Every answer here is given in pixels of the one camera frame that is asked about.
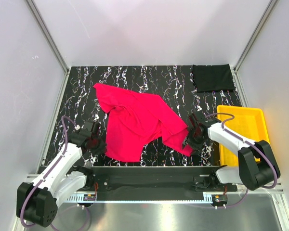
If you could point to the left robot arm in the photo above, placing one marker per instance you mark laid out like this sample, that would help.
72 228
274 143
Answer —
38 201

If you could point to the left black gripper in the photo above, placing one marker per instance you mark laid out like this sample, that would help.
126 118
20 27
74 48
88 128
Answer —
96 142

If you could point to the right aluminium frame post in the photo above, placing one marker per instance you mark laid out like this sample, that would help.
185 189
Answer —
258 29

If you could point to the slotted cable duct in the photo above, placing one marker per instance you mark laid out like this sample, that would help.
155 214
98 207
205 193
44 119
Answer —
175 198

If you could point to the aluminium frame post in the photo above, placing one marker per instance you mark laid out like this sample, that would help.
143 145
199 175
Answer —
46 33
258 29

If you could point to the right connector block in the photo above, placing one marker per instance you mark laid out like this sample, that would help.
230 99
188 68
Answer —
222 198

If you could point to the yellow plastic bin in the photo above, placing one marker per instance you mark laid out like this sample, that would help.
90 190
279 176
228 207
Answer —
248 122

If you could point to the left connector block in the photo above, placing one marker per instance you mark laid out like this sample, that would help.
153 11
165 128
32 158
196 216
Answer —
89 197

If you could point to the left aluminium frame post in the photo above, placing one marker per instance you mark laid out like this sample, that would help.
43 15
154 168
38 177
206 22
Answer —
46 33

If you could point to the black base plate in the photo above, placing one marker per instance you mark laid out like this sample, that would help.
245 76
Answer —
156 180

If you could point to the pink t shirt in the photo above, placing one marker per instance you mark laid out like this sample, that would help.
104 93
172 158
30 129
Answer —
135 120

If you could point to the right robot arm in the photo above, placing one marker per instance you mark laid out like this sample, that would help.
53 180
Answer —
257 166

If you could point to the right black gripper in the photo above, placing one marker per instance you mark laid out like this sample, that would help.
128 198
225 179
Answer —
192 134

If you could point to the folded black t shirt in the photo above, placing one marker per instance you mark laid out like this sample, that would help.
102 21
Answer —
213 78

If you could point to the connector block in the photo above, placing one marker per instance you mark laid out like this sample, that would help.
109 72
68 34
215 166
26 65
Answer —
89 197
222 198

